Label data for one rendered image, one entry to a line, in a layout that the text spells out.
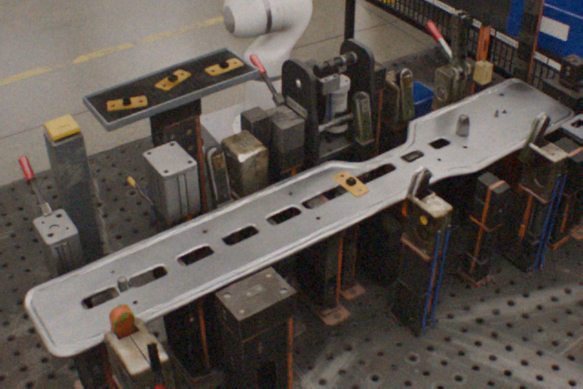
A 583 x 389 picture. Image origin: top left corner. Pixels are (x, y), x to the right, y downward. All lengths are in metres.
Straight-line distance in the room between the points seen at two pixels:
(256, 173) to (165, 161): 0.21
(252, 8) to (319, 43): 2.45
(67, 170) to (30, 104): 2.42
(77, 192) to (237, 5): 0.60
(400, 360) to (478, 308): 0.25
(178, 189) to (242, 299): 0.29
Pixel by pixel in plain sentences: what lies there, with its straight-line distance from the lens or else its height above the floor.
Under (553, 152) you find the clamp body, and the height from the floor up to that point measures 1.04.
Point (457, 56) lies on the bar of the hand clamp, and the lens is 1.91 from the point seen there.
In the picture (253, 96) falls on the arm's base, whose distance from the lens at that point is 2.02.
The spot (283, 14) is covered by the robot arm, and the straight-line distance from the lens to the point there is 1.91.
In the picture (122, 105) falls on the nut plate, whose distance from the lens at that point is 1.60.
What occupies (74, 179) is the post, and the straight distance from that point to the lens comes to 1.61.
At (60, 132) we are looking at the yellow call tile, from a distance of 1.55.
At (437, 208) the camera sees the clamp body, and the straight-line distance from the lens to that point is 1.50.
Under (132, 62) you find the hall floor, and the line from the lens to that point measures 4.22.
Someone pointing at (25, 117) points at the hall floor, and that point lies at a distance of 3.90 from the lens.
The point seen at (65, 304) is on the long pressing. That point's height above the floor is 1.00.
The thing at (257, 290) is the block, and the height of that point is 1.03.
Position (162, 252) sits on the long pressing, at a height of 1.00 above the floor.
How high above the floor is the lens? 1.99
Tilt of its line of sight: 37 degrees down
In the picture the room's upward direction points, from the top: straight up
